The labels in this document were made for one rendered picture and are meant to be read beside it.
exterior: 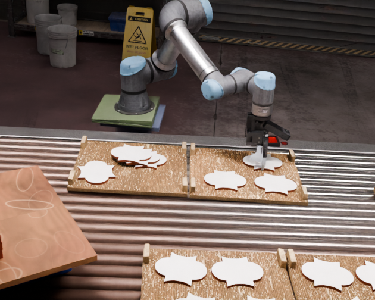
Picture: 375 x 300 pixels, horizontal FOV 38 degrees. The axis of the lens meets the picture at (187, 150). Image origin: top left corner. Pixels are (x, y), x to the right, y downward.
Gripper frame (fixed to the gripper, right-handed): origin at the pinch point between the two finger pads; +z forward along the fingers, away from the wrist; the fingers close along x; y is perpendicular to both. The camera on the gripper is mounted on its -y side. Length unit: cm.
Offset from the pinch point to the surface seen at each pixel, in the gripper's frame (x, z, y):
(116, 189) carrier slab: 25, -2, 53
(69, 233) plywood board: 65, -12, 60
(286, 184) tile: 16.0, 0.2, -6.7
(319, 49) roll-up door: -456, 95, -127
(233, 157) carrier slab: -3.2, 0.3, 11.1
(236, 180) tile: 15.9, -0.7, 11.0
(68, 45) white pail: -340, 63, 149
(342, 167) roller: -4.6, 4.3, -32.6
